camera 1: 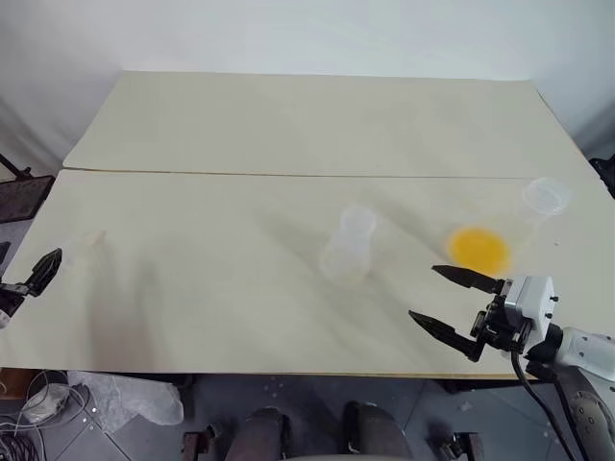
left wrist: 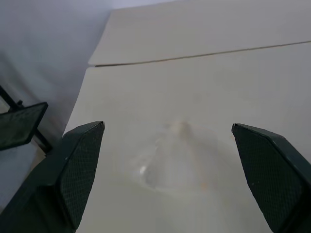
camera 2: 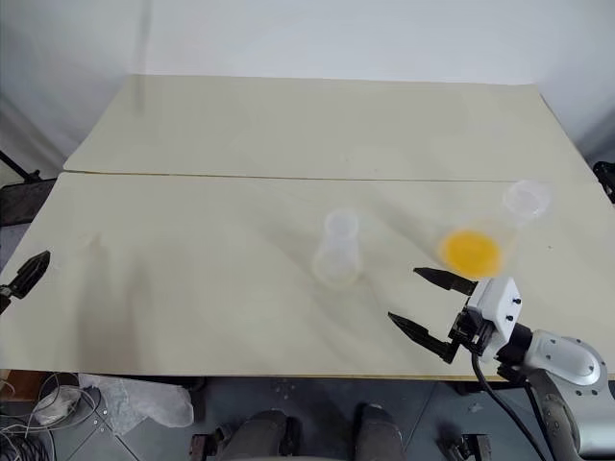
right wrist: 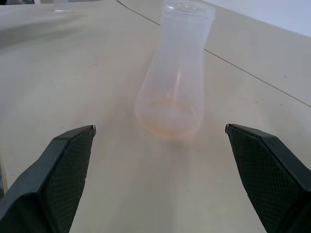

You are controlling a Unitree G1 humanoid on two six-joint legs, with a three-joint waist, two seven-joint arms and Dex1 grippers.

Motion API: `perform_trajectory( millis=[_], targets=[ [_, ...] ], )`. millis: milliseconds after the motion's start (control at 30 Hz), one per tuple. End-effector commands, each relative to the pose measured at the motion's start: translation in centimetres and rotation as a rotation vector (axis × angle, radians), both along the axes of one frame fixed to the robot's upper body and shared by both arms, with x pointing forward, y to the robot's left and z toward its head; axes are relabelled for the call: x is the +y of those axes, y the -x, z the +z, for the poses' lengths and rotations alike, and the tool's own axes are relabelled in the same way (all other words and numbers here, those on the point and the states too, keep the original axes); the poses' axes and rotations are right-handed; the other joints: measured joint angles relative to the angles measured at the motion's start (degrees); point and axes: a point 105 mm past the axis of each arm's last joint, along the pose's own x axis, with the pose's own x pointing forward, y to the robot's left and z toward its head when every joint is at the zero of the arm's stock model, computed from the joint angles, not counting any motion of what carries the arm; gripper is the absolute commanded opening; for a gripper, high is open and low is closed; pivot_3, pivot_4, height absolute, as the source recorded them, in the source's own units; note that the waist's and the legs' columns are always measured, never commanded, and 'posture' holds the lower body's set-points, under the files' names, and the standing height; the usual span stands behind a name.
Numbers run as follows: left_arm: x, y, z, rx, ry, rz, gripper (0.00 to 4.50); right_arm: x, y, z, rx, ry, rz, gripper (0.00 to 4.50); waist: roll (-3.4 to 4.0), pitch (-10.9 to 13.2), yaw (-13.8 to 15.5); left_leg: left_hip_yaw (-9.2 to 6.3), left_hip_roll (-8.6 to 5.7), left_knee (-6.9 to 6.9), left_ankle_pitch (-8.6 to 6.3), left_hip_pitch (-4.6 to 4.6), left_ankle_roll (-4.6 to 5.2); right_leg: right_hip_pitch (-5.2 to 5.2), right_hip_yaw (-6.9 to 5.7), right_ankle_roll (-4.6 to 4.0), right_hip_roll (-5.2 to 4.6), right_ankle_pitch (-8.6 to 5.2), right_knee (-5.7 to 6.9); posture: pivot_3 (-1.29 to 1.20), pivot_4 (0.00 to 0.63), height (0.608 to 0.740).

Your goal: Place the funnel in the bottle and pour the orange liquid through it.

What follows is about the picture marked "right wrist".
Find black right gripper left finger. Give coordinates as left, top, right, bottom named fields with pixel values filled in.
left=0, top=125, right=97, bottom=233

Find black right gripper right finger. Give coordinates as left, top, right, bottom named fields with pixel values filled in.
left=225, top=123, right=311, bottom=233

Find clear bottle with orange residue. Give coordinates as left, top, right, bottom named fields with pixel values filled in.
left=134, top=0, right=217, bottom=146

